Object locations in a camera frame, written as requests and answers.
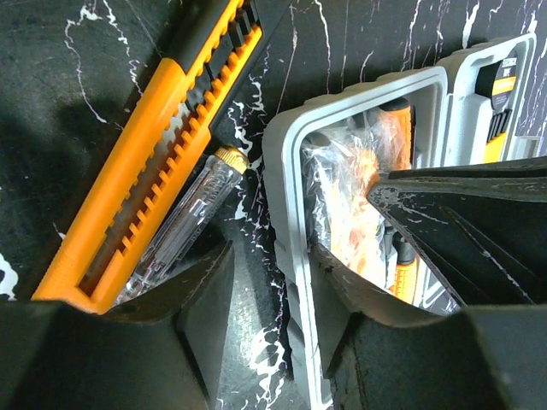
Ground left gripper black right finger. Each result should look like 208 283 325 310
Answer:
309 245 546 409

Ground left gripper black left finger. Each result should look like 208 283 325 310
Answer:
1 242 234 409

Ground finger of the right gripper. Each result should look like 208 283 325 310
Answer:
367 157 546 305

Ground orange black screwdriver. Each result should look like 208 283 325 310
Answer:
383 220 418 305
379 97 415 149

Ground clear test pen screwdriver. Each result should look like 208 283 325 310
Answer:
115 146 249 305

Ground orange pliers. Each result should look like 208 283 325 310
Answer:
300 107 412 288

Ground grey plastic tool case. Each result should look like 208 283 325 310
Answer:
262 33 537 409

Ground orange utility knife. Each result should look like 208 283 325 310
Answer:
32 1 263 314

